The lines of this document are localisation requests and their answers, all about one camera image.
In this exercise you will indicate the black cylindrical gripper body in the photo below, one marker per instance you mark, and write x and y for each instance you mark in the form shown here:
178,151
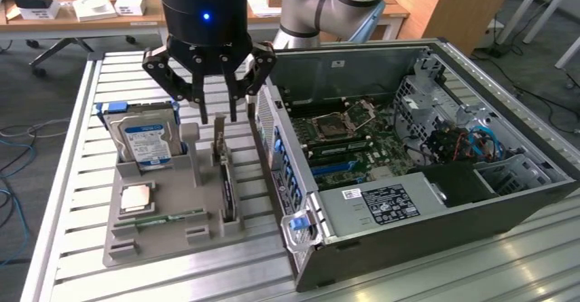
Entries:
204,6

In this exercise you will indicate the black graphics card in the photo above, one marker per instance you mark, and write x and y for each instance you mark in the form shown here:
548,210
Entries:
228,186

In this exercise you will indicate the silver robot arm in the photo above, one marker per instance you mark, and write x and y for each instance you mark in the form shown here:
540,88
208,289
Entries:
308,6

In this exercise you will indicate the blue expansion slot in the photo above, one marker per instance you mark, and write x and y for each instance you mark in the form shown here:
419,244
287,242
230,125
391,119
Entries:
335,168

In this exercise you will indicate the white paper sheets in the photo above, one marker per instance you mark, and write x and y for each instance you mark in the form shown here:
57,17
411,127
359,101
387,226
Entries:
265,6

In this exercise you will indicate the white box with label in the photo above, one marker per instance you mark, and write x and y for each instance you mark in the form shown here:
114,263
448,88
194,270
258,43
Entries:
130,5

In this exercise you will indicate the CPU socket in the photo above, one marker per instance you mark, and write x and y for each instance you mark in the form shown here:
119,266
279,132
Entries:
331,125

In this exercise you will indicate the white flat box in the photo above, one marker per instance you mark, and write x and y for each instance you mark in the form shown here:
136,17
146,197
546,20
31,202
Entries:
94,8

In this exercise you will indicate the metal socket cover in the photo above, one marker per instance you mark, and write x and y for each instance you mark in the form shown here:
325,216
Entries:
360,109

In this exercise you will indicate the installed RAM stick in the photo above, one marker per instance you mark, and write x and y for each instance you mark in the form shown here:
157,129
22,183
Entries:
340,148

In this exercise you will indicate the grey parts rack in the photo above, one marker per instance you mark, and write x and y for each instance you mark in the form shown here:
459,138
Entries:
177,193

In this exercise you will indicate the green motherboard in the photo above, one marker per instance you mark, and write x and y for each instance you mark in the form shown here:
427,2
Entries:
376,152

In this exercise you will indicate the white box with black lid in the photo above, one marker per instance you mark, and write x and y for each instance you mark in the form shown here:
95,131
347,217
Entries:
41,8

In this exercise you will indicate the silver CPU chip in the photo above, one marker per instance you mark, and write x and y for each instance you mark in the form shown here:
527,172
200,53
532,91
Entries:
136,199

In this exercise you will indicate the metal drive cage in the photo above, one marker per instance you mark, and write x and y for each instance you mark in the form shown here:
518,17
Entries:
422,108

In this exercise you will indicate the green RAM stick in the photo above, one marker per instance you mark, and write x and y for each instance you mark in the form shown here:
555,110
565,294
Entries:
168,218

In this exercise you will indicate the blue case latch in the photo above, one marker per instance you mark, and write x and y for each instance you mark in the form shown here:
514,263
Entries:
300,223

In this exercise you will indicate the wooden cabinet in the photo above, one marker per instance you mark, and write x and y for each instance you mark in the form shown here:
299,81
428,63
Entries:
448,6

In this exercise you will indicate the grey power supply unit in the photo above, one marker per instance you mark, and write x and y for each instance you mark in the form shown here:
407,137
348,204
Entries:
385,203

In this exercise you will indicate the black power strip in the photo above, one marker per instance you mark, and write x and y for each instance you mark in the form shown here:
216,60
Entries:
498,51

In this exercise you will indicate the black open PC case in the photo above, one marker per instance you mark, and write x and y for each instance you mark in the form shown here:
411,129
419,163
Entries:
408,241

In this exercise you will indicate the metal disk bay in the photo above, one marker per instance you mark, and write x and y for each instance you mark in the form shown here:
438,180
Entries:
512,176

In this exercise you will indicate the hard disk with blue bracket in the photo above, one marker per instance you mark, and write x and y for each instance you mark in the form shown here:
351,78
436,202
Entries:
145,135

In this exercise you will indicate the white table frame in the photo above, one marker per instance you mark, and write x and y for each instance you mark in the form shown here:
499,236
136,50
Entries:
544,6

